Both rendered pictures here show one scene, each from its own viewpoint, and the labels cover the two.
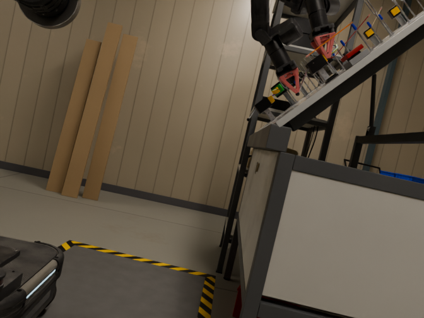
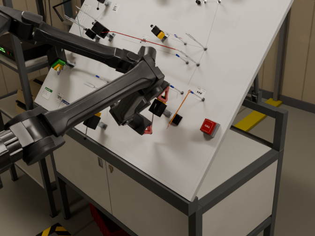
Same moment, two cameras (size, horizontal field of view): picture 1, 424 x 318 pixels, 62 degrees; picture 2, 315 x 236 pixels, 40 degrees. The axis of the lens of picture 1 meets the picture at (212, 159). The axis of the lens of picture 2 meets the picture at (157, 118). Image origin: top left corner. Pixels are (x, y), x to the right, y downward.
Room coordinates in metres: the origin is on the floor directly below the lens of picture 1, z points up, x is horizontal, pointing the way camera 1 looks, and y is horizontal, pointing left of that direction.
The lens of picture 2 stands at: (0.09, 0.80, 1.95)
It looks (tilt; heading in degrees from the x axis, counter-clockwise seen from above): 30 degrees down; 316
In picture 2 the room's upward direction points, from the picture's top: 3 degrees counter-clockwise
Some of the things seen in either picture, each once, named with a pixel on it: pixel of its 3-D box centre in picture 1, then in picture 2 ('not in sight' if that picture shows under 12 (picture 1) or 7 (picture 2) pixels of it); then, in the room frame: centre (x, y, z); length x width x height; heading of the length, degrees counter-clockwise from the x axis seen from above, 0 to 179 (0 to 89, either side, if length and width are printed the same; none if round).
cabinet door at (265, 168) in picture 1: (256, 206); (145, 211); (1.22, -0.19, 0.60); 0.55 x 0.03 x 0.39; 177
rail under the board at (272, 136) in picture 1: (260, 141); (101, 147); (1.50, -0.18, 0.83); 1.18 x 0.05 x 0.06; 177
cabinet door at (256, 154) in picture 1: (250, 187); (78, 161); (1.77, -0.22, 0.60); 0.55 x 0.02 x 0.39; 177
